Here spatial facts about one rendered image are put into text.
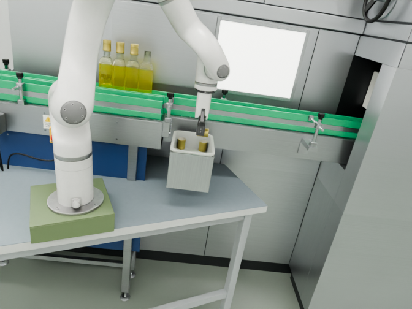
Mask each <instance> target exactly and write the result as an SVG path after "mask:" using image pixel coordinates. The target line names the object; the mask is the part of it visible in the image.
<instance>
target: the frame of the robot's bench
mask: <svg viewBox="0 0 412 309"><path fill-rule="evenodd" d="M251 217H252V215H245V216H237V217H233V218H226V219H218V220H214V221H207V222H202V223H195V224H187V225H183V226H176V227H168V228H164V229H157V230H152V231H145V232H138V233H133V234H126V235H119V236H114V237H107V238H100V239H96V240H88V241H84V242H76V243H69V244H65V245H57V246H50V247H45V248H38V249H34V250H26V251H19V252H14V253H7V254H0V261H3V260H7V259H14V258H21V257H25V256H32V255H37V254H44V253H51V252H55V251H62V250H69V249H73V248H80V247H84V246H91V245H98V244H102V243H109V242H116V241H120V240H127V239H132V238H139V237H146V236H150V235H157V234H164V233H168V232H175V231H182V230H187V229H194V228H198V227H205V226H212V225H216V224H223V223H230V222H234V221H239V222H238V227H237V232H236V236H235V241H234V246H233V250H232V255H231V260H230V263H229V269H228V272H227V277H226V282H225V286H224V289H220V290H217V291H213V292H209V293H206V294H202V295H199V296H194V297H190V298H187V299H183V300H179V301H176V302H172V303H167V304H165V305H160V306H157V307H153V308H149V309H189V308H192V307H196V306H199V305H203V304H206V303H210V302H214V301H217V300H221V299H222V300H221V305H220V308H219V309H230V307H231V303H232V298H233V295H234V289H235V285H236V282H237V277H238V272H239V269H240V264H241V261H242V256H243V251H244V248H245V243H246V238H247V235H248V230H249V227H250V222H251Z"/></svg>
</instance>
